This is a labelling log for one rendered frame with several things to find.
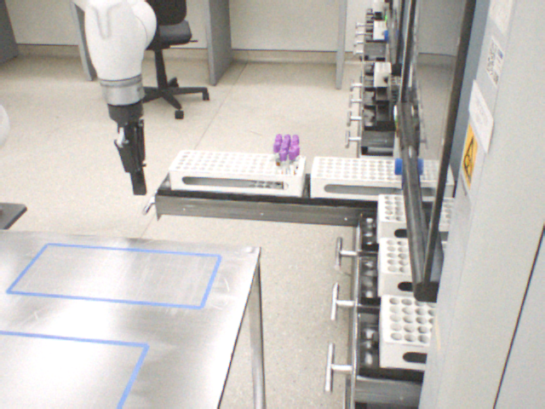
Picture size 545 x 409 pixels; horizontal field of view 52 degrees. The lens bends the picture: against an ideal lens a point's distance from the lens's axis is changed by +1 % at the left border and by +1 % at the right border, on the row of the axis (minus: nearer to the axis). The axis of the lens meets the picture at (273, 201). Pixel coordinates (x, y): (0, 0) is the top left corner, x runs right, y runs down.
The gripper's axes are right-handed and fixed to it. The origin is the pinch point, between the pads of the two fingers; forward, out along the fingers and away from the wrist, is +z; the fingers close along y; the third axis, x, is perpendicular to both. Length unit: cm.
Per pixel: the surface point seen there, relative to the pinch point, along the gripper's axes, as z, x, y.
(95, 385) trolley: -2, -16, -60
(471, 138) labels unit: -41, -61, -57
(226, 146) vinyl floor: 80, 25, 182
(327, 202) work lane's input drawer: -0.8, -45.0, -5.8
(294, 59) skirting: 78, 4, 349
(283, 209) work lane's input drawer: 0.9, -35.5, -6.8
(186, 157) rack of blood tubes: -5.7, -11.5, 2.6
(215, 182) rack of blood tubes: -0.6, -18.6, 0.3
